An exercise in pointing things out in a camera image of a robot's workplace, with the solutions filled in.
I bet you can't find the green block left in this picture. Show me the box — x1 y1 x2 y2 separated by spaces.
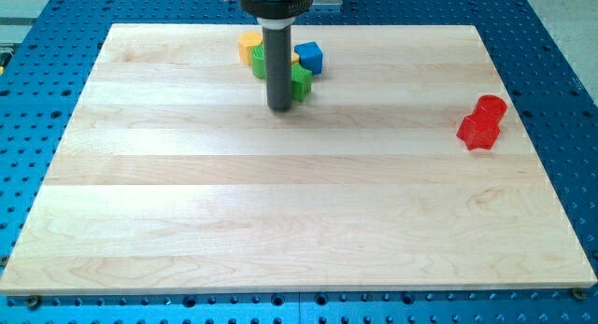
251 45 266 79

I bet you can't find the yellow hexagon block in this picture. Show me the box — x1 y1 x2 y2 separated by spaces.
237 31 263 65

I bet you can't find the wooden board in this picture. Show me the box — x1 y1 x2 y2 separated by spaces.
1 23 596 296

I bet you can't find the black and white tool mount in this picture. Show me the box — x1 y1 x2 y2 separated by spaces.
223 0 313 30

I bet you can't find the blue cube block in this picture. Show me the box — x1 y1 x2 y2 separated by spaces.
294 42 323 75

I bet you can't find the red star block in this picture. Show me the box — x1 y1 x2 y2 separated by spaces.
456 115 501 150

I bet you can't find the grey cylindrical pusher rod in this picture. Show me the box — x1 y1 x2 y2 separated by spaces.
263 26 292 111

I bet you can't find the red cylinder block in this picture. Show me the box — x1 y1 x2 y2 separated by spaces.
472 94 507 126

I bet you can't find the yellow block behind rod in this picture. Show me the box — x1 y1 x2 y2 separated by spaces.
291 52 300 64

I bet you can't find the green block right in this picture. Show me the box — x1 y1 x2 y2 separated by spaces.
292 63 313 102

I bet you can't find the green block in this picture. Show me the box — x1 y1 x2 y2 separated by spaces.
292 63 313 102
251 45 266 79

